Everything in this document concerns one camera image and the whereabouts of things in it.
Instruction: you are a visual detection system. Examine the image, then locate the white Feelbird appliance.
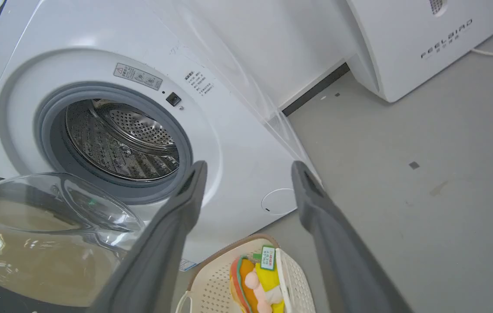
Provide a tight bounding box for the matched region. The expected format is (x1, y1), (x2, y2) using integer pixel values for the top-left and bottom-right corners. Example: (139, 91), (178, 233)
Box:
(345, 0), (493, 103)

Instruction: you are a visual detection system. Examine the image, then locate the cream perforated laundry basket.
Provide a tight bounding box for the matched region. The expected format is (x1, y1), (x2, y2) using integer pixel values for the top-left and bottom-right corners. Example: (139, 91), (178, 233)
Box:
(175, 234), (316, 313)

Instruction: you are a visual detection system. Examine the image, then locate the white front-load washing machine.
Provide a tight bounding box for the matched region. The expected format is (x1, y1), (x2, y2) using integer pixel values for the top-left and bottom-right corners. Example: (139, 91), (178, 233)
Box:
(0, 0), (321, 272)

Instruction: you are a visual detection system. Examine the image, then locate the glass washing machine door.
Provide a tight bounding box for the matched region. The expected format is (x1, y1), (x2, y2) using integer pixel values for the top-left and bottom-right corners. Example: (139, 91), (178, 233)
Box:
(0, 171), (146, 313)

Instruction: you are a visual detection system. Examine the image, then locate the colourful plush doll toy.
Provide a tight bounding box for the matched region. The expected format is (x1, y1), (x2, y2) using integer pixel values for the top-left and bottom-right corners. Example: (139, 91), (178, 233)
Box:
(229, 245), (286, 313)

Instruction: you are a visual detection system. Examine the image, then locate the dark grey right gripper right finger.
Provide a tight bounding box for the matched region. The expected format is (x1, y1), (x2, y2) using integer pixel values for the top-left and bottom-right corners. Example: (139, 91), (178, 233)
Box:
(291, 161), (413, 313)

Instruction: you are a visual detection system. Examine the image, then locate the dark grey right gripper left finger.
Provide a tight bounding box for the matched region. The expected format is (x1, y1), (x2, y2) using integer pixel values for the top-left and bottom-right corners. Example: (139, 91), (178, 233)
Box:
(85, 160), (208, 313)

